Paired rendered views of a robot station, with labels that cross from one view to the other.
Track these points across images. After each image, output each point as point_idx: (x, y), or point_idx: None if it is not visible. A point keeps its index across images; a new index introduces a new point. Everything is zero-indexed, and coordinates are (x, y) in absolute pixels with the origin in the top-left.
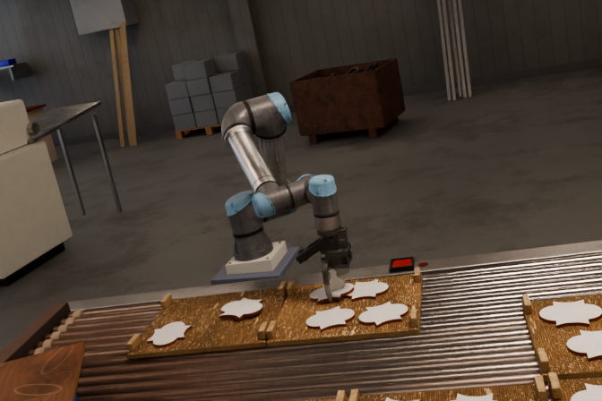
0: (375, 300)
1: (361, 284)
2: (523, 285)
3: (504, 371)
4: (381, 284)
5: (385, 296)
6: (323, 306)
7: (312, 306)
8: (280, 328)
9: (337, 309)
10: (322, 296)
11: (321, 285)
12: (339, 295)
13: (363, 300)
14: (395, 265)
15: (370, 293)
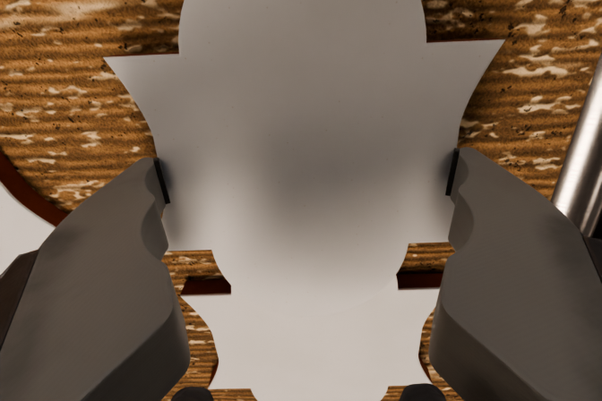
0: (204, 371)
1: (395, 321)
2: None
3: None
4: (358, 399)
5: (241, 400)
6: (107, 107)
7: None
8: None
9: (19, 236)
10: (198, 89)
11: None
12: (174, 244)
13: (207, 326)
14: None
15: (253, 370)
